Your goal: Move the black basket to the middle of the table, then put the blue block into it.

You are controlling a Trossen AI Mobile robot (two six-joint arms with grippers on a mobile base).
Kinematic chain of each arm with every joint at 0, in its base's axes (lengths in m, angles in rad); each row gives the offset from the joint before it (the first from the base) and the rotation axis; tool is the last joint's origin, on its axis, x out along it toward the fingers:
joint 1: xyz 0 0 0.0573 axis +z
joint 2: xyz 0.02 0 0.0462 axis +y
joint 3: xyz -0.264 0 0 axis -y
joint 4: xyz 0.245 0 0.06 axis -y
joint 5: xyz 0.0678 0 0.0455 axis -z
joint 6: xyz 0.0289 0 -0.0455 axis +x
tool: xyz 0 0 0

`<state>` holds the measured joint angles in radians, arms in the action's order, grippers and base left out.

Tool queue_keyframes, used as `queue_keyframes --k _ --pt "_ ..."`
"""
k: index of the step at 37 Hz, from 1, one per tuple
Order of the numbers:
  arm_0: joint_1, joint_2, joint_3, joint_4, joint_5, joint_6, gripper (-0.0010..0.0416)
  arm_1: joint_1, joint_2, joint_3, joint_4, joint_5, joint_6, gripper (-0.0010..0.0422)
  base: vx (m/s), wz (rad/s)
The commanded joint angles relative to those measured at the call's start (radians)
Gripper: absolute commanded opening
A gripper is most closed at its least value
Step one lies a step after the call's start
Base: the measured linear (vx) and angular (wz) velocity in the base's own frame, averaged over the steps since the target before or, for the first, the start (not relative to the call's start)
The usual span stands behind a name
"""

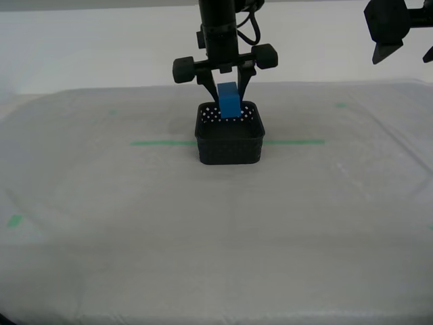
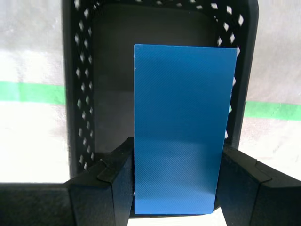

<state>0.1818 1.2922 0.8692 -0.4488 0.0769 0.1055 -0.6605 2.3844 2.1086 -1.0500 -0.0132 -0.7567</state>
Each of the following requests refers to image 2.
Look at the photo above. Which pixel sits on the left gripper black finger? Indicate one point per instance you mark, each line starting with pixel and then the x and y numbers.
pixel 258 202
pixel 94 202

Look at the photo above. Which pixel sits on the blue rectangular block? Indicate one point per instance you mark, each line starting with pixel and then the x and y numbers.
pixel 181 117

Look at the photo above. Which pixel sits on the black perforated plastic basket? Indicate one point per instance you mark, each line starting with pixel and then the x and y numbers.
pixel 113 70

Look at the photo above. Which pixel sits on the white table cloth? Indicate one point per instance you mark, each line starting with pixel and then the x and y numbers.
pixel 30 141

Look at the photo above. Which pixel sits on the long green tape strip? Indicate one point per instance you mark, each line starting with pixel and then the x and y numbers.
pixel 35 91

